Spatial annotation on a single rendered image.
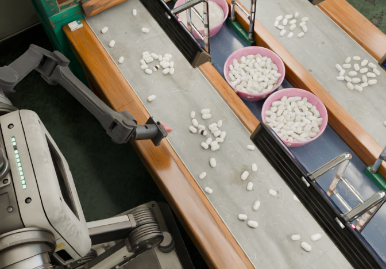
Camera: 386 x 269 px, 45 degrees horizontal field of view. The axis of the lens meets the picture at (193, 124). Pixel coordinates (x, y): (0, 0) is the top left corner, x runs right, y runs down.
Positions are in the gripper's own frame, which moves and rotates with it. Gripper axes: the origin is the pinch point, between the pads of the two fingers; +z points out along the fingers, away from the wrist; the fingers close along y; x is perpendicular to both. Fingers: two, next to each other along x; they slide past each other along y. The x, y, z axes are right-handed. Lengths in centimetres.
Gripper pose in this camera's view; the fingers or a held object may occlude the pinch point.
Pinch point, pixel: (170, 130)
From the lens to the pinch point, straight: 181.1
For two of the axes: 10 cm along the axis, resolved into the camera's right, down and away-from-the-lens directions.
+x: -5.0, 7.0, 5.1
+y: -5.3, -7.1, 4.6
